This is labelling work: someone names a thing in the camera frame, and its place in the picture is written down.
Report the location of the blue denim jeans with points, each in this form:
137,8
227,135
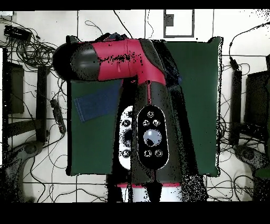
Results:
97,103

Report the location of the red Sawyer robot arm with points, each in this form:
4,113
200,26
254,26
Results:
118,59

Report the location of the dark green table cloth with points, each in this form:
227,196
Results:
198,95

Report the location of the black power strip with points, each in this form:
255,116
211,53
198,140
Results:
58,115

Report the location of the long black bar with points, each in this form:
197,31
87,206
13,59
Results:
236,105

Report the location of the black rectangular box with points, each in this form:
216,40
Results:
18,33

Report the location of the grey square floor frame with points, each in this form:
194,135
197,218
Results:
178,36

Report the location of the black frame stand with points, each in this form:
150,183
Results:
41,101

